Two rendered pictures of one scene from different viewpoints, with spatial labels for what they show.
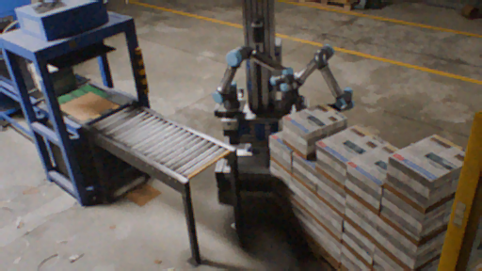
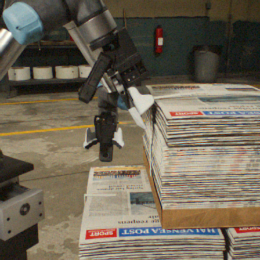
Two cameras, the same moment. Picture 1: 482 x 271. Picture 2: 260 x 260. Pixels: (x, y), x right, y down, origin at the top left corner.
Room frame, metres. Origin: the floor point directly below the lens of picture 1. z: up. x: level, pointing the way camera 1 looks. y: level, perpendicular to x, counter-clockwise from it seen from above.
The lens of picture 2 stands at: (2.69, 0.28, 1.23)
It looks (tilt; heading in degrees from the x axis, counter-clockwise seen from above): 16 degrees down; 295
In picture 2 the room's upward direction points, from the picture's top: straight up
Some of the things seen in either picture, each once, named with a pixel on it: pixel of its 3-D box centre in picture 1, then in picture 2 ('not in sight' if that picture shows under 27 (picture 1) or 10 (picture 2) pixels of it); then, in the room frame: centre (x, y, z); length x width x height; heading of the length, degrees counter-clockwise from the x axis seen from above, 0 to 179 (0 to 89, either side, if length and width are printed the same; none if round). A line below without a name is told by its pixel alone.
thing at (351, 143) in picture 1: (350, 143); not in sight; (2.48, -0.73, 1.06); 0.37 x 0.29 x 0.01; 119
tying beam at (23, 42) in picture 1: (68, 31); not in sight; (3.92, 1.41, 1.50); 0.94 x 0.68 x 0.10; 136
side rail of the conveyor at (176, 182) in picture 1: (130, 156); not in sight; (3.03, 0.86, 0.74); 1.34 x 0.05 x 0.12; 46
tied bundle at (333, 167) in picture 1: (351, 156); not in sight; (2.50, -0.74, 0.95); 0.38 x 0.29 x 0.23; 119
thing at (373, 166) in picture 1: (383, 163); not in sight; (2.23, -0.87, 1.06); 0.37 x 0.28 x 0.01; 120
